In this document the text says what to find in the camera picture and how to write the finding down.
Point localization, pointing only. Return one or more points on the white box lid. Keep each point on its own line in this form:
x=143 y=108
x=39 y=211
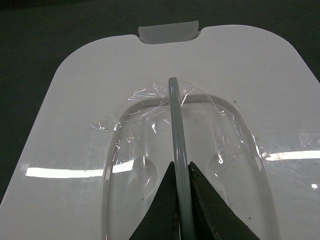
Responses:
x=102 y=140

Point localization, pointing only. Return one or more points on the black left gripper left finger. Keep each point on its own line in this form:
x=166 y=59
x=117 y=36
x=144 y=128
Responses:
x=161 y=221

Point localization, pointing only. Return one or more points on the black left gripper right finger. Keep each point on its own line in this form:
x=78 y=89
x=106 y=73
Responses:
x=213 y=218

